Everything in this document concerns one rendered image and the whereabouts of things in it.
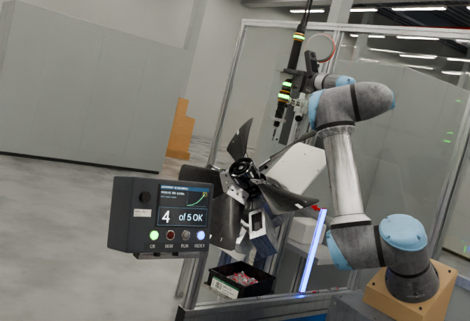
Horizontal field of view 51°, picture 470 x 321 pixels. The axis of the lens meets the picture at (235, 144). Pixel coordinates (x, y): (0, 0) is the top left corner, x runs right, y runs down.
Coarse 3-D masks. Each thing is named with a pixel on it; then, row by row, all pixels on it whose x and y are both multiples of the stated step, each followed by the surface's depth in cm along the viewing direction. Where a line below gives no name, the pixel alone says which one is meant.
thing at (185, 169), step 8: (184, 168) 229; (192, 168) 226; (200, 168) 223; (184, 176) 227; (192, 176) 224; (200, 176) 222; (208, 176) 220; (216, 176) 218; (216, 184) 218; (216, 192) 218
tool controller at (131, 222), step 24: (120, 192) 126; (144, 192) 122; (168, 192) 128; (192, 192) 133; (120, 216) 124; (144, 216) 123; (192, 216) 133; (120, 240) 123; (144, 240) 123; (168, 240) 128; (192, 240) 133
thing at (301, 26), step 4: (304, 20) 199; (300, 24) 198; (300, 28) 198; (304, 28) 198; (300, 32) 202; (304, 32) 199; (280, 104) 201; (284, 104) 201; (276, 108) 202; (280, 108) 201; (284, 108) 202; (276, 112) 202; (280, 112) 201; (276, 116) 202; (280, 116) 202; (276, 124) 202
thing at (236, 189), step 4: (232, 184) 209; (232, 188) 208; (236, 188) 209; (240, 188) 209; (228, 192) 206; (232, 192) 207; (236, 192) 208; (240, 192) 208; (244, 192) 209; (232, 196) 206; (236, 196) 207; (240, 196) 207; (244, 196) 208; (248, 196) 209; (240, 200) 206; (244, 200) 207
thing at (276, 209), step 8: (264, 184) 202; (272, 184) 204; (264, 192) 194; (272, 192) 195; (280, 192) 196; (288, 192) 199; (272, 200) 189; (280, 200) 189; (288, 200) 190; (296, 200) 191; (312, 200) 193; (272, 208) 185; (280, 208) 185; (288, 208) 185; (296, 208) 185
